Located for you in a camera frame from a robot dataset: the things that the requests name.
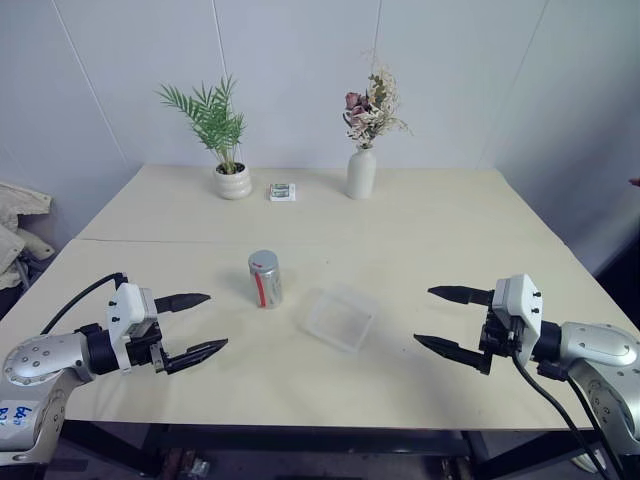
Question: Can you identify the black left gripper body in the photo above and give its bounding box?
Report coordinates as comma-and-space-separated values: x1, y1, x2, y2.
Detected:
124, 317, 166, 374

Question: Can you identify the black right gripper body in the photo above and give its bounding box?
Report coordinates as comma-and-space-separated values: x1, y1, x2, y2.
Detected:
478, 305, 526, 372

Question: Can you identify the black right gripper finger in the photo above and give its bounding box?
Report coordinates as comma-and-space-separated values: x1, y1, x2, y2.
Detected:
412, 333, 495, 375
427, 285, 496, 308

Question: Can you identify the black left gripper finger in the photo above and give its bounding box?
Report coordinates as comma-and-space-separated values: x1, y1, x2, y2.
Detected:
154, 293, 211, 315
160, 338, 230, 376

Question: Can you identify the silver red soda can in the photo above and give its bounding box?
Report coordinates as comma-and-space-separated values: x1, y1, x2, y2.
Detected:
247, 249, 284, 310

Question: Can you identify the clear plastic container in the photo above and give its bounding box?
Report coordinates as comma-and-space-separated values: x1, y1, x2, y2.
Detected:
301, 282, 380, 354

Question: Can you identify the white ribbed plant pot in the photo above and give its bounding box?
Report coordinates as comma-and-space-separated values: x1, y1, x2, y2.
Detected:
214, 162, 251, 201

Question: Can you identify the white ceramic vase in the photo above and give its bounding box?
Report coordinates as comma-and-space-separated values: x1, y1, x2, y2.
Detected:
345, 148, 377, 201

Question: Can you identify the beige jacket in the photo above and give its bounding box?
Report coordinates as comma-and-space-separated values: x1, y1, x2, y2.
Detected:
0, 180, 55, 292

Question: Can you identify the green potted palm plant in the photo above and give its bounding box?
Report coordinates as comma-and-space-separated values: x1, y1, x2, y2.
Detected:
155, 74, 248, 175

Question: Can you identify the dried flower bouquet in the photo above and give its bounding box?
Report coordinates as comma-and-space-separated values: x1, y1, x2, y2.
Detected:
342, 48, 414, 150

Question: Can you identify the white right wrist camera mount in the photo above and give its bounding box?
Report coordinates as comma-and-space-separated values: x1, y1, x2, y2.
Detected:
492, 273, 543, 365

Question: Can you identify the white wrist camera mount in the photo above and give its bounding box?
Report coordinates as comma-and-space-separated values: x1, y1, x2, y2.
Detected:
492, 273, 543, 365
107, 282, 153, 374

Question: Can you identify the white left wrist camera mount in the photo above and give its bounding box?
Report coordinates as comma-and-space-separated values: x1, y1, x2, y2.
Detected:
107, 282, 153, 374

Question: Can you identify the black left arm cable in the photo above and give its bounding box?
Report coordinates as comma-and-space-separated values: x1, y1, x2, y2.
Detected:
40, 272, 131, 335

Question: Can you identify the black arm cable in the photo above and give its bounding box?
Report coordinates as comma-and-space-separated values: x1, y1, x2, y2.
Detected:
40, 272, 131, 335
509, 344, 626, 480

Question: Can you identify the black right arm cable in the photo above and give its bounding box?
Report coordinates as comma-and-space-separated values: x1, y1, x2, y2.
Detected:
509, 344, 626, 480

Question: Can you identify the black metal table frame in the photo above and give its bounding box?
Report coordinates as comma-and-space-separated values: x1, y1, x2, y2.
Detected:
29, 419, 640, 480

